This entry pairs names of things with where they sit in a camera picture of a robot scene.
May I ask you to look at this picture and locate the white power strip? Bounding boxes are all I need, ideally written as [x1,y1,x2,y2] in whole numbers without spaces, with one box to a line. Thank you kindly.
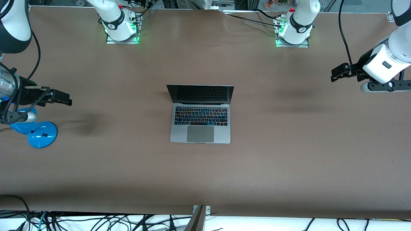
[212,0,237,10]

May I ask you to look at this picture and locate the orange green toy items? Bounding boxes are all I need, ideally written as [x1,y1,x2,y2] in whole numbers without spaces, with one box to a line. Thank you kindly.
[265,0,297,9]

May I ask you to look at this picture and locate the tangled black floor cables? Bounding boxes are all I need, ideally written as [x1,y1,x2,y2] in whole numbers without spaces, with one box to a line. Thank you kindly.
[31,212,193,231]

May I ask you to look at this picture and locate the person in beige clothing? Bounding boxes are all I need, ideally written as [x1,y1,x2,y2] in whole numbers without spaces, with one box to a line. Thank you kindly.
[175,0,213,10]

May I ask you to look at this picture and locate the blue desk lamp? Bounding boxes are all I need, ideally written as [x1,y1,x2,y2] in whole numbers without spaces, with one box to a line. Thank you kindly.
[10,107,58,149]

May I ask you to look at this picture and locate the teal floor cable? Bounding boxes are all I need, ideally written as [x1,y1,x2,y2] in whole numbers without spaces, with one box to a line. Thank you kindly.
[38,211,49,231]

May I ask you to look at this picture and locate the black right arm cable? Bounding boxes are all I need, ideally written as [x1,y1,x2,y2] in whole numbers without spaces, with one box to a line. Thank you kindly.
[0,30,41,124]

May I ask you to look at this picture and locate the brown table cover sheet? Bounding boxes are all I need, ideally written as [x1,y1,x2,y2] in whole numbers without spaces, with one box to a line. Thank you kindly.
[0,6,411,220]

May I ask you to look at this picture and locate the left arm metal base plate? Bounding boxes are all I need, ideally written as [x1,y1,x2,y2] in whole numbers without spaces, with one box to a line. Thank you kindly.
[275,18,310,48]

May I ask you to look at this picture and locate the dark metal camera post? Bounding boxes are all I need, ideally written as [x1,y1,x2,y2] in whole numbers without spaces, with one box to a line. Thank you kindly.
[184,205,206,231]

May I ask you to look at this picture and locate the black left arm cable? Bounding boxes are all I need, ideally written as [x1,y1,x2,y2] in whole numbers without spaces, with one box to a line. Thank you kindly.
[338,0,361,76]

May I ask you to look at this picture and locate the black base cable bundle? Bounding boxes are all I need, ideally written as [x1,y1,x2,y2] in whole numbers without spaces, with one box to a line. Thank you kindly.
[127,0,158,25]

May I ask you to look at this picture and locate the silver laptop with black keyboard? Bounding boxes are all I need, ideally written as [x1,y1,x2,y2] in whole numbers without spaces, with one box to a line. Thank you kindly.
[166,84,234,144]

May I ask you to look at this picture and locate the short black base cable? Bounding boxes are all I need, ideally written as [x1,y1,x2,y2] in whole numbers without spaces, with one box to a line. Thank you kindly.
[254,9,278,20]

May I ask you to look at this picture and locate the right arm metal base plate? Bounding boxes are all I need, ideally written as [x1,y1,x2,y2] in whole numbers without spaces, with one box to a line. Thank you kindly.
[106,14,141,45]

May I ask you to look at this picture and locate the long black base cable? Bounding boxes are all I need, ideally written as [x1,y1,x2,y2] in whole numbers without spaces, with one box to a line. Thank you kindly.
[222,12,283,29]

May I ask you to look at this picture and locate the black looped floor cable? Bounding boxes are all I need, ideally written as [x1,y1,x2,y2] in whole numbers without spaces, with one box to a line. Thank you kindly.
[0,194,31,231]

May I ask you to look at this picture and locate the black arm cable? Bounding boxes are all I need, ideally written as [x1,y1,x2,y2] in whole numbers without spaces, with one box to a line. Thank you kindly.
[0,30,41,124]
[338,0,361,76]

